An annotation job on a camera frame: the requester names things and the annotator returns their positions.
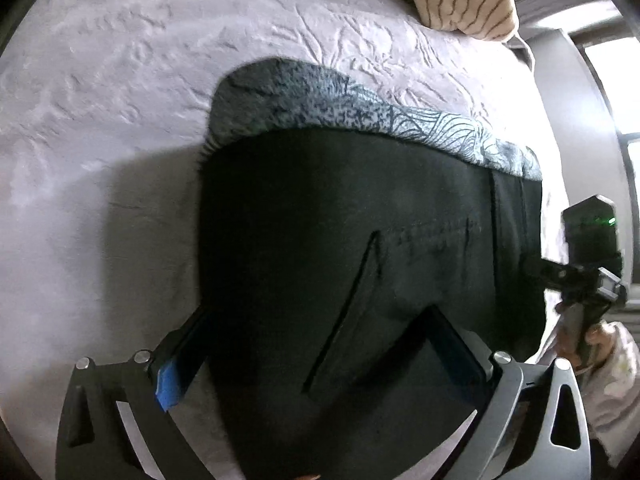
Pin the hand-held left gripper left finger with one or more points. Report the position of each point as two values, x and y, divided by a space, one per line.
167 385

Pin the black pants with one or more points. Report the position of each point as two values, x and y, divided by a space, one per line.
325 260

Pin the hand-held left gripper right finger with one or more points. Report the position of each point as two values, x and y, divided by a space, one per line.
450 345

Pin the person's right hand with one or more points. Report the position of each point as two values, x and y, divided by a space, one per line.
600 340

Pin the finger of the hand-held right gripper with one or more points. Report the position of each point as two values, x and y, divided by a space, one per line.
532 267

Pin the window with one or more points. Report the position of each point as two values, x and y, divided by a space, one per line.
617 90

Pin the lilac plush blanket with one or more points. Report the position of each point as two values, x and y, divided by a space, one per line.
110 135

